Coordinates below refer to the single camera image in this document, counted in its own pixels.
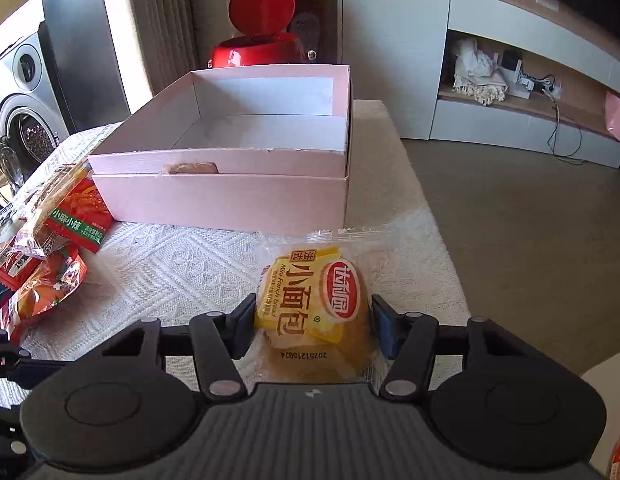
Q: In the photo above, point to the lower washing machine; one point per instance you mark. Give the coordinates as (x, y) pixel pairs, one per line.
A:
(34, 130)

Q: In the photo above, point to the red green snack packet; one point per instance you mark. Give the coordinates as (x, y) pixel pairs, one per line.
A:
(79, 215)

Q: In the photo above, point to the pink cardboard box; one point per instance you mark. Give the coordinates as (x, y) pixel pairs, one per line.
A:
(219, 200)

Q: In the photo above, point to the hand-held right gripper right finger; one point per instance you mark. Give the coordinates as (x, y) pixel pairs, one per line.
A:
(382, 327)

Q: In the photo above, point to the upper washing machine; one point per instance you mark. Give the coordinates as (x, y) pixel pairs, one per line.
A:
(24, 67)

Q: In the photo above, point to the orange snack packet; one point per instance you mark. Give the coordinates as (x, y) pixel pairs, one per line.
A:
(44, 285)

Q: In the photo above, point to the white wall socket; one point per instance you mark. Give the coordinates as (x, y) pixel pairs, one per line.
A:
(546, 1)

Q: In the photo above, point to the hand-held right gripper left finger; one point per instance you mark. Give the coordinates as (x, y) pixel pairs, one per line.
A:
(245, 322)

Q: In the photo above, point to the white wall shelf unit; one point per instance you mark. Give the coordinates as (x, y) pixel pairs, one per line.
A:
(490, 15)

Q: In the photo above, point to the pink bag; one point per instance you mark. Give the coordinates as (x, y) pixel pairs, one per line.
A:
(617, 117)

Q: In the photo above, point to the red trash bin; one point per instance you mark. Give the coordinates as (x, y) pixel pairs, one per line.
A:
(260, 7)

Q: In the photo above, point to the beige curtain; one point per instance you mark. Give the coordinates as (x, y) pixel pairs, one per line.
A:
(154, 25)

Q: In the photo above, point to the white towel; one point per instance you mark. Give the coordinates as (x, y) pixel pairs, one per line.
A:
(477, 72)

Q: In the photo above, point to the yellow bread packet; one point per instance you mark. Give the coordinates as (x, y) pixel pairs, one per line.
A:
(310, 300)

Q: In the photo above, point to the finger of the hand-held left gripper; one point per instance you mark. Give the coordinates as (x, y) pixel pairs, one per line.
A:
(29, 372)

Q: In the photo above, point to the grey tall cabinet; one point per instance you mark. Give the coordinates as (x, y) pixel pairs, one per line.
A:
(84, 35)

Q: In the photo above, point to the white textured tablecloth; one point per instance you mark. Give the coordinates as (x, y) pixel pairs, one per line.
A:
(164, 270)

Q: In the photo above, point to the washing machine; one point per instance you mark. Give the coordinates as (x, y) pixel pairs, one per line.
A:
(34, 130)
(24, 67)

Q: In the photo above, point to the clear glass vessel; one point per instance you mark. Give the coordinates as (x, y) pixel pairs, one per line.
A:
(4, 170)

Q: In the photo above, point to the white electronic devices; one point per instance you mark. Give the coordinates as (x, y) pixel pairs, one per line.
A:
(520, 77)

